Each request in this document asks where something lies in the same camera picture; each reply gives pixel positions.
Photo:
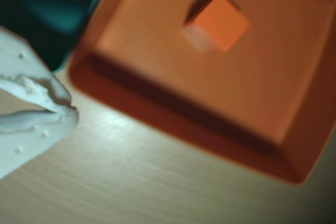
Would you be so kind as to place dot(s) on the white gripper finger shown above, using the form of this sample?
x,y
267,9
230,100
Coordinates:
x,y
29,140
23,61

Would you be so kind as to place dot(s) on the orange cube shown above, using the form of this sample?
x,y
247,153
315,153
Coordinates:
x,y
223,24

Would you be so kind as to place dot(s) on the teal plastic box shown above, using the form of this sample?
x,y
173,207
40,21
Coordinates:
x,y
39,3

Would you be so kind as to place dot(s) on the orange plastic box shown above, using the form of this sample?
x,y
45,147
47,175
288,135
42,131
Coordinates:
x,y
183,90

